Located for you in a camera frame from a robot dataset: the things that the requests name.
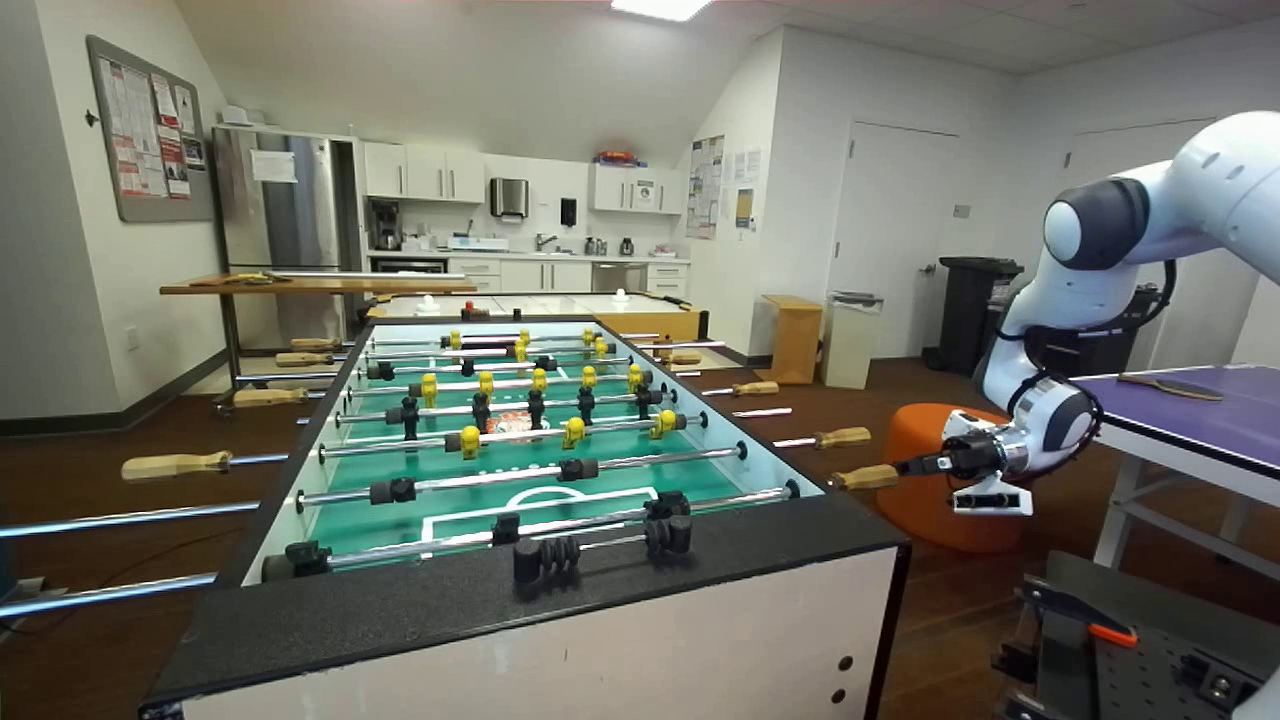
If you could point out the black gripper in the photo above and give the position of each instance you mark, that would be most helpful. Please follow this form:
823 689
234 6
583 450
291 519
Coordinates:
976 457

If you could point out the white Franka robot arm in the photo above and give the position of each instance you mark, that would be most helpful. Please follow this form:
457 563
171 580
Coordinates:
1200 202

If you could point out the black five-man foosball rod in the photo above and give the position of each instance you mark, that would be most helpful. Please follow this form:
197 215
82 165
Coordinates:
757 391

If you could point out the black three-man foosball rod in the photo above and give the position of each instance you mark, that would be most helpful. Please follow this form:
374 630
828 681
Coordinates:
686 356

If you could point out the wooden foosball table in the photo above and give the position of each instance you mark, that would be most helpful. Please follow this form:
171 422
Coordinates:
534 626

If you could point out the yellow goalie foosball rod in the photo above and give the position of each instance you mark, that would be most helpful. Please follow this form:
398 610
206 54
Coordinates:
312 341

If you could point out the yellow two-man foosball rod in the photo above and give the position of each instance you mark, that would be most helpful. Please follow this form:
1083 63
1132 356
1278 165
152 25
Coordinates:
300 356

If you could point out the yellow five-man foosball rod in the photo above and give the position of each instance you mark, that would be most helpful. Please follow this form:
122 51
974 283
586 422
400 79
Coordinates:
266 399

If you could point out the yellow three-man foosball rod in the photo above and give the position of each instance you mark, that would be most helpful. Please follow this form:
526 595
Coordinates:
177 466

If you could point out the orange round stool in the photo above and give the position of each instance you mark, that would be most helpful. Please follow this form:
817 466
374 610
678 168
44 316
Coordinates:
921 519

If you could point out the white trash bin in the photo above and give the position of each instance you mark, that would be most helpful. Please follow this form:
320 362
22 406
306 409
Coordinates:
854 346

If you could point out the cardboard box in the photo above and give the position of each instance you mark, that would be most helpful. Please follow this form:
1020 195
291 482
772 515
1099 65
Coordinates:
799 346

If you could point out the white door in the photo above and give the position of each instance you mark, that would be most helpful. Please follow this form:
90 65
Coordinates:
888 242

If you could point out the black clamp orange tip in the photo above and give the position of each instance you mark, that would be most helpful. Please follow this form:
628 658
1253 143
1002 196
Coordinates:
1114 637

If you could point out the dark ping pong paddle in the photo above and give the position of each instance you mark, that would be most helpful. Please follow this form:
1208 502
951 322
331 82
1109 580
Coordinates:
1174 391

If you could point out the purple ping pong table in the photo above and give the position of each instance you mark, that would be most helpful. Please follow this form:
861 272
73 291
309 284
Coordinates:
1200 422

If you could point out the black robot cart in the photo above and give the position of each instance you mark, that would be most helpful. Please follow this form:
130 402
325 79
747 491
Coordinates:
1144 660

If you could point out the black bead score counter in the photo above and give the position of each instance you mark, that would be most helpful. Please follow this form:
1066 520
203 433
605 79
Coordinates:
547 563

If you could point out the low white wooden table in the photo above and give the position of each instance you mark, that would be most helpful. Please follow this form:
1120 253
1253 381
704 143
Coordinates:
534 311

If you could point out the orange object on cabinet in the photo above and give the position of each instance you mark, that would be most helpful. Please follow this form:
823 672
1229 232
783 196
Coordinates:
621 156

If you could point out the black soap dispenser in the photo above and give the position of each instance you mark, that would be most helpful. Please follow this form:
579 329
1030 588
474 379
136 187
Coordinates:
571 215

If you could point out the white kitchen counter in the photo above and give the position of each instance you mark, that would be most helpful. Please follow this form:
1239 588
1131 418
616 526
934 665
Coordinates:
534 269

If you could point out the metal paper towel dispenser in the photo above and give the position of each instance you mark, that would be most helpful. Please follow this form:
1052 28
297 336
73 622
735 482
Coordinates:
509 196

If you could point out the ceiling light panel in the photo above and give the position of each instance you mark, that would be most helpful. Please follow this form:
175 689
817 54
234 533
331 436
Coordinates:
662 6

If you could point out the black coffee maker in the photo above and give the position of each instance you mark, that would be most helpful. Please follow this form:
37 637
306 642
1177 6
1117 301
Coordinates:
384 225

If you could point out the tall wooden table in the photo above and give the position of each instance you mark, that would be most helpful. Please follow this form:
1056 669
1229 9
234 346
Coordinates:
320 284

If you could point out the stainless steel refrigerator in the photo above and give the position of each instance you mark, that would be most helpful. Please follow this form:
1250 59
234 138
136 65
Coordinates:
274 223

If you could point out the grey framed bulletin board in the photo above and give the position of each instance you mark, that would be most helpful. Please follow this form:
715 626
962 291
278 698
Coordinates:
150 129

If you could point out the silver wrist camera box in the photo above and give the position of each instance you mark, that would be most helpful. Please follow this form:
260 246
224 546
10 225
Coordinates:
990 502

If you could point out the wall light switch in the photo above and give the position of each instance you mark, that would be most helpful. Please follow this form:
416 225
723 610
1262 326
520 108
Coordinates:
962 209

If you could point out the small yellow wall notice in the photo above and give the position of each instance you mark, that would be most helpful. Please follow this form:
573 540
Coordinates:
747 209

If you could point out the small white wall notice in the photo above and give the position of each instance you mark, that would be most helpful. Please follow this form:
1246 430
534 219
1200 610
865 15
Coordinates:
747 165

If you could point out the large wall poster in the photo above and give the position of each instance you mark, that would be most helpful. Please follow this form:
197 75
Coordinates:
704 187

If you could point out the small white wall cabinet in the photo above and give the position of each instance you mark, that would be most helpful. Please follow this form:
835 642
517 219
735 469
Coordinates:
638 191

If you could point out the wide white wall cabinet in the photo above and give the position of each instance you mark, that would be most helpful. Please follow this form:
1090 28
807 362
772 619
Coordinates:
424 174

